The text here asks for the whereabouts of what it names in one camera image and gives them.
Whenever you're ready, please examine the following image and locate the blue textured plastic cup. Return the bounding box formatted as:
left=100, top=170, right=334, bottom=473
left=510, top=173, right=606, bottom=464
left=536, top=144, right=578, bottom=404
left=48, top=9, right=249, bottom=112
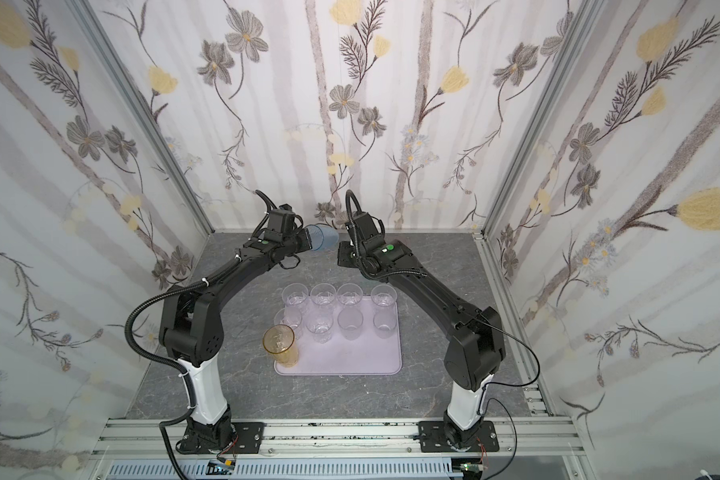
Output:
left=305, top=224, right=339, bottom=252

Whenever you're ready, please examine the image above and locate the frosted textured plastic cup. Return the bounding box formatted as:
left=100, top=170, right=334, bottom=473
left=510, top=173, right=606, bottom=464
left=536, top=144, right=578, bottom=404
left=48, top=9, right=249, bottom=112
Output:
left=336, top=283, right=364, bottom=308

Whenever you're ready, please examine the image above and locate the clear plastic cup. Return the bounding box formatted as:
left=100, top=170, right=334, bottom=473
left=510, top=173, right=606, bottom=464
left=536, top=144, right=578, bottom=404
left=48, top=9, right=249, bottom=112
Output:
left=281, top=283, right=310, bottom=312

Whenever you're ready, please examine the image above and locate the yellow transparent plastic cup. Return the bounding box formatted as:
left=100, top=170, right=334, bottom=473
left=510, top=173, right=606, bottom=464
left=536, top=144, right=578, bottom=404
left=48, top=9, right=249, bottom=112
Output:
left=262, top=324, right=299, bottom=368

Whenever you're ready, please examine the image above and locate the lilac plastic tray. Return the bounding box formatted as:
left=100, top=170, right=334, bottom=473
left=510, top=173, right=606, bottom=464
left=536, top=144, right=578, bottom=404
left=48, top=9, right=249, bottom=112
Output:
left=273, top=296, right=403, bottom=377

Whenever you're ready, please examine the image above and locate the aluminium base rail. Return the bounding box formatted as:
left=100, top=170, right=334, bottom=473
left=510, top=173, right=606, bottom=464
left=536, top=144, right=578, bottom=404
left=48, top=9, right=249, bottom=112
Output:
left=84, top=416, right=596, bottom=479

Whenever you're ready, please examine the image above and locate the white perforated cable duct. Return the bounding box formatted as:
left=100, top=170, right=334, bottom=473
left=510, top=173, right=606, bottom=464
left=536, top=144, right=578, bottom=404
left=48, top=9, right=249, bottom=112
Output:
left=104, top=458, right=464, bottom=480

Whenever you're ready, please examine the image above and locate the aluminium corner post left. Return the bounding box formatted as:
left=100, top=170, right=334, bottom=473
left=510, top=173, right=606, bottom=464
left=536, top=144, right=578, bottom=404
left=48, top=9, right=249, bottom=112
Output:
left=65, top=0, right=215, bottom=236

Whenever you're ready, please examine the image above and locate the aluminium corner post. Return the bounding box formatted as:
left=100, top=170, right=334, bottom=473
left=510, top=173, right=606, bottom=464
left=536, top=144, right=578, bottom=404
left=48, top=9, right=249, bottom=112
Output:
left=479, top=1, right=606, bottom=237
left=65, top=0, right=215, bottom=236

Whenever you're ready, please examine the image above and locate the aluminium corner post right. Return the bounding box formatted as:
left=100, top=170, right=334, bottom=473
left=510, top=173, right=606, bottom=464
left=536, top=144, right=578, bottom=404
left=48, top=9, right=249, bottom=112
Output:
left=479, top=1, right=606, bottom=237

